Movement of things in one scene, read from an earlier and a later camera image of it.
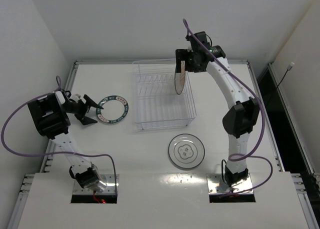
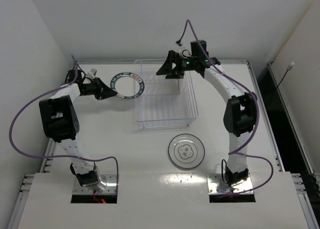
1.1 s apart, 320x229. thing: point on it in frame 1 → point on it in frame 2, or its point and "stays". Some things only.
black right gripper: [180, 60] → [175, 64]
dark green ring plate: [115, 109] → [140, 80]
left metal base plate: [108, 179] stays
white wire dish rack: [157, 104] stays
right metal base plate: [216, 185] stays
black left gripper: [81, 110] → [98, 89]
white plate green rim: [186, 150] stays
